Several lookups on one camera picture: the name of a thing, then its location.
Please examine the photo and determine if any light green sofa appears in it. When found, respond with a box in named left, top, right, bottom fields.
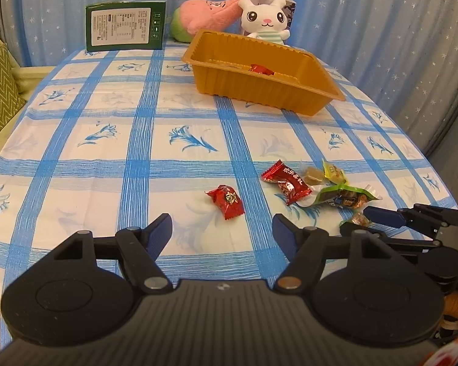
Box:
left=0, top=40, right=53, bottom=151

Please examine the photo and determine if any blue star curtain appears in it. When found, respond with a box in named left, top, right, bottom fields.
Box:
left=0, top=0, right=458, bottom=157

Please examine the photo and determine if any clear brown candy packet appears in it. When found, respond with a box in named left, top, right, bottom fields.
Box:
left=302, top=167, right=326, bottom=186

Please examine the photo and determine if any pink plush toy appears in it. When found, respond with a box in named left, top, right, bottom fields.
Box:
left=170, top=0, right=242, bottom=43

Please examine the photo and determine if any small red candy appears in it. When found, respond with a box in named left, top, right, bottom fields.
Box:
left=206, top=184, right=245, bottom=220

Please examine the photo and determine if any orange plastic tray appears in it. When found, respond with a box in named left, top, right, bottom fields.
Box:
left=182, top=30, right=345, bottom=116

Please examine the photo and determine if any red rectangular wafer packet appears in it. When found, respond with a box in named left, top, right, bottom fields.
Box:
left=250, top=64, right=274, bottom=75

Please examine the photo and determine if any green red candy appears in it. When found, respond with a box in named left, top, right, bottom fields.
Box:
left=340, top=212, right=371, bottom=227

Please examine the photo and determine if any blue checked tablecloth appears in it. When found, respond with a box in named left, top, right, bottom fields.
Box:
left=0, top=42, right=456, bottom=349

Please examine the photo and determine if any green carton box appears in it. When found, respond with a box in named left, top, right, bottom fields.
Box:
left=85, top=0, right=168, bottom=52

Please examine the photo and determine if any yellow candy packet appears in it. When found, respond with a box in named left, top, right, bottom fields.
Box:
left=322, top=160, right=348, bottom=185

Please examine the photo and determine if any dark red snack packet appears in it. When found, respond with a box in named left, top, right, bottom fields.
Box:
left=260, top=160, right=312, bottom=205

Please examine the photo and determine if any white bunny plush toy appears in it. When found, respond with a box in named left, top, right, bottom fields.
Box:
left=238, top=0, right=290, bottom=45

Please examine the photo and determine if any green black snack bag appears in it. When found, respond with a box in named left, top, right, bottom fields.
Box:
left=297, top=184, right=382, bottom=209

